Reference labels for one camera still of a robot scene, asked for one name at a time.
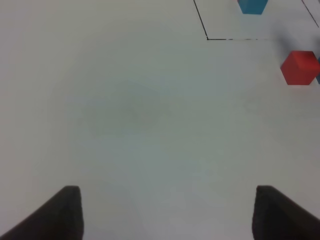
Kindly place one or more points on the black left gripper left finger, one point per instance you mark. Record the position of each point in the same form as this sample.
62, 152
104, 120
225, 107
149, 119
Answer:
60, 218

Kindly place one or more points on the blue template cube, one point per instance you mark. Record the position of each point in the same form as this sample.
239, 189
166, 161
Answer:
252, 7

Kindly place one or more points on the red cube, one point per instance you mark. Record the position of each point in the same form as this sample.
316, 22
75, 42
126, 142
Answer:
300, 68

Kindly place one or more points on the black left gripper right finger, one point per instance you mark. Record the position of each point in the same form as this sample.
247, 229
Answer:
277, 217

